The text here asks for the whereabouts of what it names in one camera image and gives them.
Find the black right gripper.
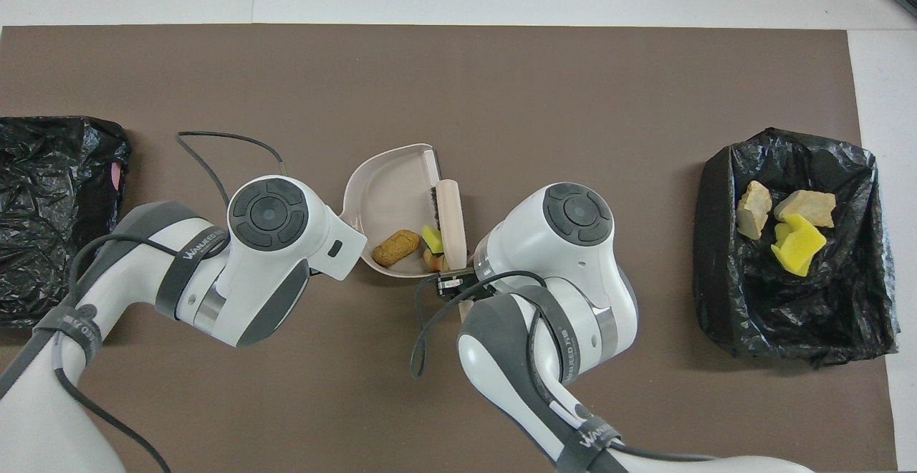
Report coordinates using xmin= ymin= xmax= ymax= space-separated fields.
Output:
xmin=436 ymin=268 xmax=496 ymax=300

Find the beige brush with black bristles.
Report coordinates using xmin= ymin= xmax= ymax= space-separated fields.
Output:
xmin=428 ymin=178 xmax=475 ymax=323

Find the brown bread roll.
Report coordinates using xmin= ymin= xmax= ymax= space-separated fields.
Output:
xmin=372 ymin=229 xmax=422 ymax=268

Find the beige plastic dustpan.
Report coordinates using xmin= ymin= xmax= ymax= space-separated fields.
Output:
xmin=342 ymin=143 xmax=461 ymax=278

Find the beige bread chunk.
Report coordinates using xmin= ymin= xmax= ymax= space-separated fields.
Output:
xmin=772 ymin=188 xmax=837 ymax=229

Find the open black bag-lined bin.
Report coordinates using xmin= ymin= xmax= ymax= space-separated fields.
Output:
xmin=692 ymin=127 xmax=900 ymax=368

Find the black bag-covered bin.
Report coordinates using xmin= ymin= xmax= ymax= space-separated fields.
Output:
xmin=0 ymin=115 xmax=133 ymax=330

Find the brown table mat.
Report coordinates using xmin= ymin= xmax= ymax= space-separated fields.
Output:
xmin=0 ymin=24 xmax=898 ymax=473

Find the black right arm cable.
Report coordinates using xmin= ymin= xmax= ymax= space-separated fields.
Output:
xmin=409 ymin=270 xmax=719 ymax=464

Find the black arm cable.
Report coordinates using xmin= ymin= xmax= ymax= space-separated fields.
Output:
xmin=54 ymin=130 xmax=289 ymax=473
xmin=409 ymin=270 xmax=719 ymax=464

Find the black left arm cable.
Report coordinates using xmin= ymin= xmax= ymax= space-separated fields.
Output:
xmin=54 ymin=130 xmax=289 ymax=473

